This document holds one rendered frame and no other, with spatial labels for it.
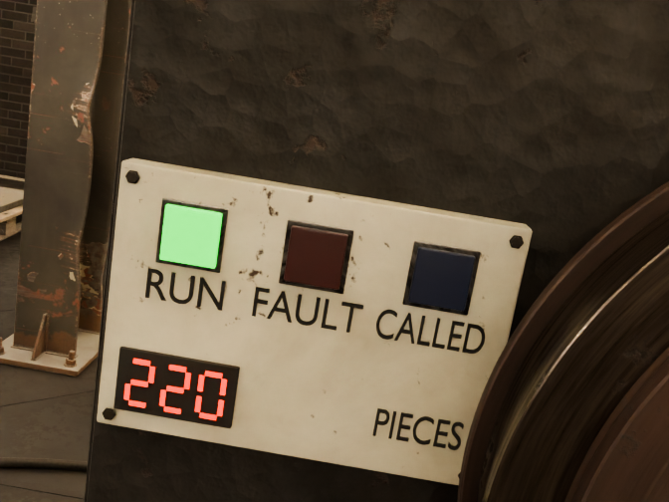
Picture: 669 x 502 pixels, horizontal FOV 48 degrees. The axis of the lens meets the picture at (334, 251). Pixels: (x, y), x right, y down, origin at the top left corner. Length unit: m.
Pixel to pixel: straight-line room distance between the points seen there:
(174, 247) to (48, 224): 2.72
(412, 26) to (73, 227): 2.73
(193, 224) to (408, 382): 0.17
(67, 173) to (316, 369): 2.68
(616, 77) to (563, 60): 0.03
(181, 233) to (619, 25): 0.30
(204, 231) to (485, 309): 0.18
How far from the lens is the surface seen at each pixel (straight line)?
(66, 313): 3.26
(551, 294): 0.42
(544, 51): 0.49
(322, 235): 0.47
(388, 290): 0.48
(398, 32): 0.48
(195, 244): 0.48
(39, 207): 3.20
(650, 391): 0.36
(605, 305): 0.36
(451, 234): 0.47
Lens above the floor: 1.31
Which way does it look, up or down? 13 degrees down
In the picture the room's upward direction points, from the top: 9 degrees clockwise
